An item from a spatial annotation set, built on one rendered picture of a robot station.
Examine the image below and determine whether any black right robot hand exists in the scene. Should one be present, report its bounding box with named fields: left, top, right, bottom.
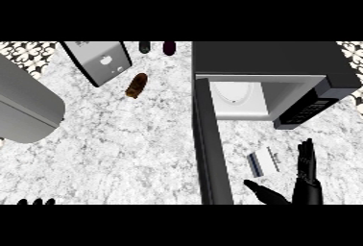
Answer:
left=242, top=137, right=325, bottom=206

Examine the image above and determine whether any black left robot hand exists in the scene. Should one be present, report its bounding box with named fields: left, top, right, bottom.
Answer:
left=16, top=197, right=56, bottom=206

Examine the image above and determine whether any dark grey microwave door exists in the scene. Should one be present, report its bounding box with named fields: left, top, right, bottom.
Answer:
left=192, top=78, right=236, bottom=206

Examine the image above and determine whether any black microwave oven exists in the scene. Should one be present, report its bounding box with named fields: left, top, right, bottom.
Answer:
left=192, top=41, right=363, bottom=131

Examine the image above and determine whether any brown bread loaf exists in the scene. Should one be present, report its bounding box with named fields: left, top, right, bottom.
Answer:
left=124, top=72, right=149, bottom=100

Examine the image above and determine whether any dark purple bottle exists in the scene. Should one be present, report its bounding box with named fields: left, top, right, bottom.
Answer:
left=162, top=41, right=177, bottom=57

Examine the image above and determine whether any dark green bottle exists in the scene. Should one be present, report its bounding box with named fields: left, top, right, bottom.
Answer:
left=137, top=41, right=152, bottom=55

